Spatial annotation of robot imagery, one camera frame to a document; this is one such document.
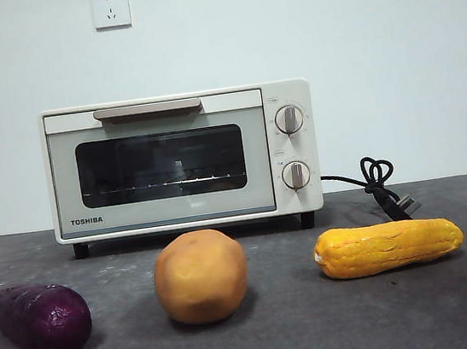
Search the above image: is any oven door with beige handle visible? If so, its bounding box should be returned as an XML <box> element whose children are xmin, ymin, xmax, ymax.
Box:
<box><xmin>43</xmin><ymin>87</ymin><xmax>278</xmax><ymax>241</ymax></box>

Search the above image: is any brown potato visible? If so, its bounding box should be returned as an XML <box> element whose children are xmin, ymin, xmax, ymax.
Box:
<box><xmin>147</xmin><ymin>224</ymin><xmax>254</xmax><ymax>330</ymax></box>

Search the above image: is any oven timer knob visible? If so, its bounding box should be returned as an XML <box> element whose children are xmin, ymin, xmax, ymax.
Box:
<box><xmin>279</xmin><ymin>158</ymin><xmax>312</xmax><ymax>193</ymax></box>

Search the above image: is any white Toshiba toaster oven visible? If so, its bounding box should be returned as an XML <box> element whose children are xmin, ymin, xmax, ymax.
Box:
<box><xmin>38</xmin><ymin>76</ymin><xmax>329</xmax><ymax>262</ymax></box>

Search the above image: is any oven temperature knob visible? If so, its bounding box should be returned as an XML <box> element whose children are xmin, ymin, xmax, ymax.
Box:
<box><xmin>272</xmin><ymin>102</ymin><xmax>309</xmax><ymax>137</ymax></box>

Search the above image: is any yellow corn cob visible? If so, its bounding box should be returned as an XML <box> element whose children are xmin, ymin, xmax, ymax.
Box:
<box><xmin>309</xmin><ymin>211</ymin><xmax>467</xmax><ymax>284</ymax></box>

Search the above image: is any purple eggplant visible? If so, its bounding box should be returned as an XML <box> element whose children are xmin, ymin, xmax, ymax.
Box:
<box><xmin>0</xmin><ymin>275</ymin><xmax>96</xmax><ymax>349</ymax></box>

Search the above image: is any metal wire oven rack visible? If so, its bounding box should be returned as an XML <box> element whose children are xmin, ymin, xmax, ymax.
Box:
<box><xmin>81</xmin><ymin>168</ymin><xmax>247</xmax><ymax>201</ymax></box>

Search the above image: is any black power cable with plug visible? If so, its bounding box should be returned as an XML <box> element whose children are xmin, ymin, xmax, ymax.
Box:
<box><xmin>318</xmin><ymin>149</ymin><xmax>425</xmax><ymax>232</ymax></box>

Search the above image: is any white wall socket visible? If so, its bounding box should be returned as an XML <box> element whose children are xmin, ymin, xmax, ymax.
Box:
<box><xmin>91</xmin><ymin>0</ymin><xmax>133</xmax><ymax>32</ymax></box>

